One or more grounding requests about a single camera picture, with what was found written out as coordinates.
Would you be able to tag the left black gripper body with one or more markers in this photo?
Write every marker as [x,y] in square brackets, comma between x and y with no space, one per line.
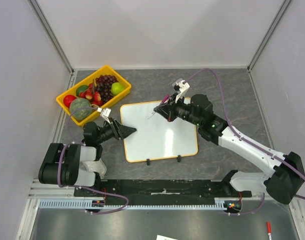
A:
[112,130]

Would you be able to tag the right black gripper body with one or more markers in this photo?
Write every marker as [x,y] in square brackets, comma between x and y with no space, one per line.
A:
[171,109]

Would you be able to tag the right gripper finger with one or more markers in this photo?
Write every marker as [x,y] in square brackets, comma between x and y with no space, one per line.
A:
[164,107]
[165,115]

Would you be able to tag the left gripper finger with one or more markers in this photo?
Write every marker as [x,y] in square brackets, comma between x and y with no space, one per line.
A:
[124,134]
[122,127]

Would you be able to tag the purple whiteboard marker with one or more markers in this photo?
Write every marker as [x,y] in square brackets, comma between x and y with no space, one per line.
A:
[165,99]

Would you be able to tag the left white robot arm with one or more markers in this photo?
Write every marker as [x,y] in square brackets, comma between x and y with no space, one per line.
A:
[61,164]

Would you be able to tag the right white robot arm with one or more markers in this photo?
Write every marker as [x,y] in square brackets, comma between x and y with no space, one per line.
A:
[281,175]

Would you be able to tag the yellow-framed whiteboard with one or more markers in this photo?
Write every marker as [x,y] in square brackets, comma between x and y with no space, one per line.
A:
[155,138]

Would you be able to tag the white whiteboard eraser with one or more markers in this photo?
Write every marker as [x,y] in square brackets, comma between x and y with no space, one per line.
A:
[94,166]

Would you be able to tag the green netted melon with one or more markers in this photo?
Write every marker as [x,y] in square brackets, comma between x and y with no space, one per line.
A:
[80,108]

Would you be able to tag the red cherry bunch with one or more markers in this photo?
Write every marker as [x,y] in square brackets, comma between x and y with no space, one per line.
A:
[92,95]

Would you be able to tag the light green apple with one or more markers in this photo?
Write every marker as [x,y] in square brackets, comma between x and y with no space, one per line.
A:
[116,88]

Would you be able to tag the dark purple grape bunch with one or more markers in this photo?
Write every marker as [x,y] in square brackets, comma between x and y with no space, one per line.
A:
[104,85]

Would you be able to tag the green lime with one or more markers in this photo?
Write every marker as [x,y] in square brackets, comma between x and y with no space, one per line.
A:
[81,89]

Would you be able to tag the red apple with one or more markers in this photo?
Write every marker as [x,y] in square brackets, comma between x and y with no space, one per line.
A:
[68,99]

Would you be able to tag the yellow plastic fruit bin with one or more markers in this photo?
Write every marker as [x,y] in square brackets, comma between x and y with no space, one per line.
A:
[91,79]

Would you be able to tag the white paper sheet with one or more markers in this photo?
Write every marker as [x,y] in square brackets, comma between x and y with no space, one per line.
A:
[161,237]

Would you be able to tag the red pen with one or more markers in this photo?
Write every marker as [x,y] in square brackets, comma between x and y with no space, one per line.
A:
[269,230]

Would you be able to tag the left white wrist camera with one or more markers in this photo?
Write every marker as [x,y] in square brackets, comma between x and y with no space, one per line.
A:
[104,113]

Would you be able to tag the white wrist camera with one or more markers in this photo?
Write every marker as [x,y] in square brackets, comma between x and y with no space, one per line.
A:
[104,113]
[181,87]

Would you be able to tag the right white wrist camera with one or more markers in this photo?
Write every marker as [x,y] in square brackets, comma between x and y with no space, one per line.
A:
[181,87]

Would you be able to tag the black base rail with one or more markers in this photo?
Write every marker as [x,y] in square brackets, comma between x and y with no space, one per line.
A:
[166,192]

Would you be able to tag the white slotted cable duct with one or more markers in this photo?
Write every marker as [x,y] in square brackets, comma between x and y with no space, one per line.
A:
[99,204]

